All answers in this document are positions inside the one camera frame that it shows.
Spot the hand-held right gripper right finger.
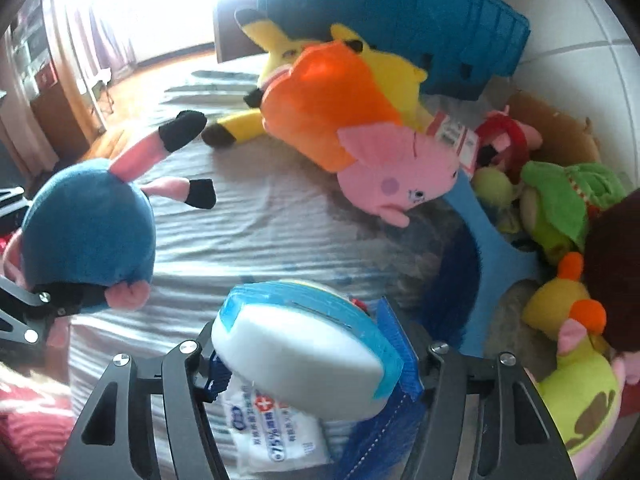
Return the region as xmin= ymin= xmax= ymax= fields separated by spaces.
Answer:
xmin=375 ymin=297 xmax=576 ymax=480

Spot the sheer window curtain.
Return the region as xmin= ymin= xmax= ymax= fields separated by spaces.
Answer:
xmin=50 ymin=0 xmax=143 ymax=73

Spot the grey striped bed sheet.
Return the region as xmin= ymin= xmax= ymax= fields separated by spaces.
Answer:
xmin=65 ymin=67 xmax=481 ymax=480

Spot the light blue plush piece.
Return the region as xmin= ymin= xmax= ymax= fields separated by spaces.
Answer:
xmin=442 ymin=180 xmax=543 ymax=361

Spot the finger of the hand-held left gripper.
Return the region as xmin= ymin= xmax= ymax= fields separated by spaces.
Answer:
xmin=0 ymin=275 xmax=51 ymax=346
xmin=0 ymin=187 xmax=31 ymax=233

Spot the dark brown plush toy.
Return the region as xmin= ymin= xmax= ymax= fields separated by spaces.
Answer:
xmin=582 ymin=192 xmax=640 ymax=356

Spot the yellow and orange plush toy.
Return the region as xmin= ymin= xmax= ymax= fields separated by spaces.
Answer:
xmin=522 ymin=252 xmax=608 ymax=346

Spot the wooden shelf cabinet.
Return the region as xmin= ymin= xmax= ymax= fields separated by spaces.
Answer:
xmin=0 ymin=0 xmax=68 ymax=176

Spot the white wet wipes packet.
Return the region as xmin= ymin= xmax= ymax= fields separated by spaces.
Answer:
xmin=220 ymin=375 xmax=333 ymax=473

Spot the dark wooden board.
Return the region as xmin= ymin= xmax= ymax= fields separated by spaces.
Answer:
xmin=212 ymin=0 xmax=263 ymax=63

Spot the yellow mouse plush toy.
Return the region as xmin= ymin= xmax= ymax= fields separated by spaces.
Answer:
xmin=201 ymin=7 xmax=430 ymax=148

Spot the red striped cloth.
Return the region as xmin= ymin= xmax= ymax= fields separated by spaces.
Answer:
xmin=0 ymin=365 xmax=73 ymax=480

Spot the blue-dressed pink pig plush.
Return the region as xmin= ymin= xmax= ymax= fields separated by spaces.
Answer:
xmin=0 ymin=110 xmax=217 ymax=351

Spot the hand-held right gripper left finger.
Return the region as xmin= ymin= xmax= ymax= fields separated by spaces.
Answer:
xmin=55 ymin=325 xmax=236 ymax=480

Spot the white folding rack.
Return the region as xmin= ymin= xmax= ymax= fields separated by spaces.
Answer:
xmin=82 ymin=67 xmax=121 ymax=133

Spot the orange-dressed pink pig plush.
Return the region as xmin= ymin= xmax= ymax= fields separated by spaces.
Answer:
xmin=260 ymin=42 xmax=481 ymax=228

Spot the green-suited pink pig plush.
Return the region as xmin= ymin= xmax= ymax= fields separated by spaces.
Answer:
xmin=535 ymin=320 xmax=626 ymax=461

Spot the white box with blue lid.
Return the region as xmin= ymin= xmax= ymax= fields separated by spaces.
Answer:
xmin=210 ymin=280 xmax=406 ymax=421

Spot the blue stitched cloth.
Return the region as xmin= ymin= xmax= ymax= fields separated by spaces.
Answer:
xmin=335 ymin=390 xmax=426 ymax=480

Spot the pale green round plush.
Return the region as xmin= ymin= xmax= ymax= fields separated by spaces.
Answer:
xmin=472 ymin=165 xmax=521 ymax=233

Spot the blue plastic storage bin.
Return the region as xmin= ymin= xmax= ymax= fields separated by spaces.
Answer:
xmin=257 ymin=0 xmax=531 ymax=102

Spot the red-dressed plush doll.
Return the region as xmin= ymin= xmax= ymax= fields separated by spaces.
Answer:
xmin=472 ymin=105 xmax=543 ymax=171

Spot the green plush toy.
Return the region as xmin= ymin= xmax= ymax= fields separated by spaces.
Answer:
xmin=517 ymin=160 xmax=628 ymax=266

